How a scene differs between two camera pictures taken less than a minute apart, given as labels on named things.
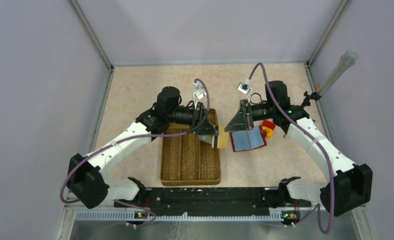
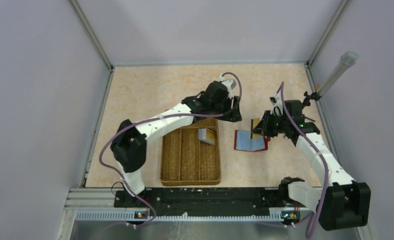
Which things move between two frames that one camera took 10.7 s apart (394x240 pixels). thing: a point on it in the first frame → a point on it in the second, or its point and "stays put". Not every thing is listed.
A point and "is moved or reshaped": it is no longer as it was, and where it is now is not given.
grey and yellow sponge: x=223 y=138 → x=254 y=122
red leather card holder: x=249 y=139 is moved or reshaped
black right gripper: x=241 y=121 → x=263 y=127
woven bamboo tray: x=188 y=159 stays put
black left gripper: x=200 y=125 → x=233 y=115
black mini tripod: x=306 y=100 stays put
